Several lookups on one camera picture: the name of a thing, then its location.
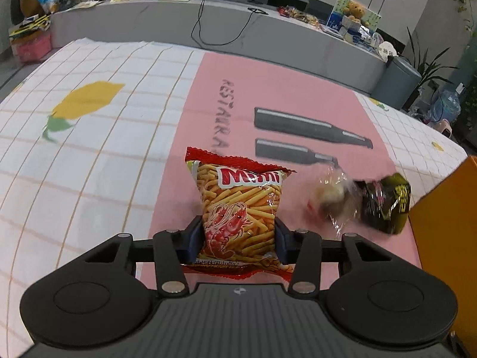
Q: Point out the blue water bottle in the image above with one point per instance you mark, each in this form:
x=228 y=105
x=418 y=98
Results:
x=445 y=106

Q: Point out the clear bun packet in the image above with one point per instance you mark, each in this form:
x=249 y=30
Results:
x=331 y=195

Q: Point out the lemon print checked tablecloth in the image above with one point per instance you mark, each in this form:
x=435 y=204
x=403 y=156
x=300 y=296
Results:
x=93 y=149

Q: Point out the long leaf potted plant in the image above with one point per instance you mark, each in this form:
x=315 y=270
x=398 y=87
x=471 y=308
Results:
x=426 y=67

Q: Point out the black yellow snack packet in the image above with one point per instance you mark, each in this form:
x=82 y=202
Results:
x=387 y=201

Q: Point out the pile of snacks on counter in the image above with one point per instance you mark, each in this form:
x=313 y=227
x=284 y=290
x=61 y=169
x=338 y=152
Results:
x=298 y=14

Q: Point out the orange cardboard box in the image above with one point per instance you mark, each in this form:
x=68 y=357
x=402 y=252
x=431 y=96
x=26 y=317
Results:
x=447 y=223

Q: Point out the teddy bear picture board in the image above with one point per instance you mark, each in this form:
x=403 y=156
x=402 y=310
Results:
x=356 y=11

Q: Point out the pink box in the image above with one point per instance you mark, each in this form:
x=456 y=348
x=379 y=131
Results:
x=31 y=48

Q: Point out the grey bin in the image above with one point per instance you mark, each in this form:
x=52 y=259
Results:
x=397 y=78

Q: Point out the grey curved counter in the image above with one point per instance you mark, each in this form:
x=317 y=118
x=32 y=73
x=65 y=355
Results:
x=279 y=41

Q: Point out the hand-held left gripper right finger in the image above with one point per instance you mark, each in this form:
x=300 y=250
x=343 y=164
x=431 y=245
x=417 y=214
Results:
x=281 y=240

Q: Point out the red shrimp stick packet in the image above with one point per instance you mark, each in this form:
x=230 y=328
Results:
x=238 y=201

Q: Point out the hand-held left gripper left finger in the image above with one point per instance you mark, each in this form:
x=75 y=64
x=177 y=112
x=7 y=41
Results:
x=193 y=239

